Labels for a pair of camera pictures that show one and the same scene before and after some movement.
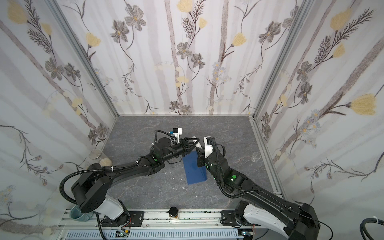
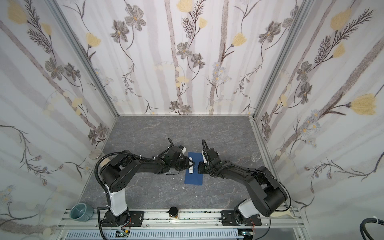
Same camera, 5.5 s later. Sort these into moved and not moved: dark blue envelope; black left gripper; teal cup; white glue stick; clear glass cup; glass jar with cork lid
Moved: black left gripper; white glue stick
Not moved: dark blue envelope; teal cup; glass jar with cork lid; clear glass cup
